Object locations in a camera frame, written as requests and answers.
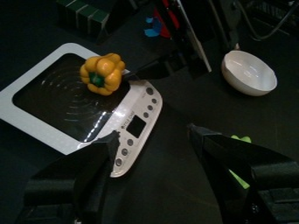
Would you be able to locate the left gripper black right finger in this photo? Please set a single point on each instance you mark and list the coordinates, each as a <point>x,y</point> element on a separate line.
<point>241,166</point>

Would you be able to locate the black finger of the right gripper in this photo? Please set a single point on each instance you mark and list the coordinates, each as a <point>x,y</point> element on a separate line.
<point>152,71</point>

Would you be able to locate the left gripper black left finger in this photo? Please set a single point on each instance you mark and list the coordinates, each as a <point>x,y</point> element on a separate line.
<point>74,180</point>

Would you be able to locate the yellow bell pepper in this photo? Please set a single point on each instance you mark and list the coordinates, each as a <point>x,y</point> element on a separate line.
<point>104,73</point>

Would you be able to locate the white toy induction stove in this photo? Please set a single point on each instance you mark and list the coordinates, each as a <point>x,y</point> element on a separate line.
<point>58,110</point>

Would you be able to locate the red toy cup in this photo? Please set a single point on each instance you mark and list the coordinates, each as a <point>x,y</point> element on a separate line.
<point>168,30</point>

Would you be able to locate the bright green toy vegetable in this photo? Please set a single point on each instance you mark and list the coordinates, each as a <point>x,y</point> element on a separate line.
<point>242,139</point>

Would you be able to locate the blue tape piece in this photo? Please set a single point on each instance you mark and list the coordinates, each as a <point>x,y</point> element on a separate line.
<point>154,27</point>

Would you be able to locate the white round bowl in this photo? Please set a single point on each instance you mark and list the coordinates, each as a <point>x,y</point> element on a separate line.
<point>249,73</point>

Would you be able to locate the dark green striped box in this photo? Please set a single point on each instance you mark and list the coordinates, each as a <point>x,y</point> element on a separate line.
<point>82,17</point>

